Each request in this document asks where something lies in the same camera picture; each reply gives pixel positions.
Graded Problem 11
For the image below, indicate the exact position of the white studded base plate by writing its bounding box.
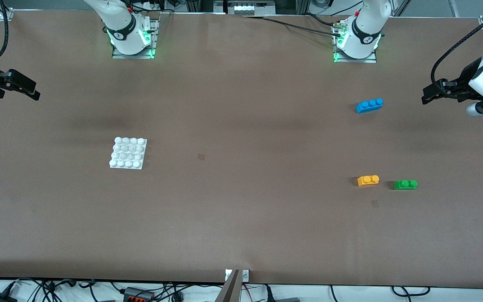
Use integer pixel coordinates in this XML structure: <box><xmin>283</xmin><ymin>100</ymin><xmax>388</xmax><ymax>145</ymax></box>
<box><xmin>109</xmin><ymin>137</ymin><xmax>148</xmax><ymax>170</ymax></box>

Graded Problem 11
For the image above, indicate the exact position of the blue three-stud block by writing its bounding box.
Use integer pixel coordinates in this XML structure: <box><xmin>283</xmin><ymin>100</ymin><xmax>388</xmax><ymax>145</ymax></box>
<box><xmin>356</xmin><ymin>98</ymin><xmax>384</xmax><ymax>114</ymax></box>

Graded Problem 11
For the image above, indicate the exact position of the black orange power adapter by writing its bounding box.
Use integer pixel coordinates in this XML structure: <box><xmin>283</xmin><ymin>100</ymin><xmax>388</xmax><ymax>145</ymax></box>
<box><xmin>123</xmin><ymin>287</ymin><xmax>155</xmax><ymax>302</ymax></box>

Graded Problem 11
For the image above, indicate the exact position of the black table cable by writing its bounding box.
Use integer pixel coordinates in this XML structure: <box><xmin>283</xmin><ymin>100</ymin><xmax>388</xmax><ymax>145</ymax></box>
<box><xmin>262</xmin><ymin>13</ymin><xmax>345</xmax><ymax>28</ymax></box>
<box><xmin>241</xmin><ymin>15</ymin><xmax>343</xmax><ymax>36</ymax></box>

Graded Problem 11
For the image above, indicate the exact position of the white metal edge bracket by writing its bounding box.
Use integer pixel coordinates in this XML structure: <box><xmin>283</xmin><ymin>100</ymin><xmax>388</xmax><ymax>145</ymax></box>
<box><xmin>225</xmin><ymin>269</ymin><xmax>250</xmax><ymax>282</ymax></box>

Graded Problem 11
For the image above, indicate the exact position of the brown angled post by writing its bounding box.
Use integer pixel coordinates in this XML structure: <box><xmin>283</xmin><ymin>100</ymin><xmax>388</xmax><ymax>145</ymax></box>
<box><xmin>216</xmin><ymin>270</ymin><xmax>242</xmax><ymax>302</ymax></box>

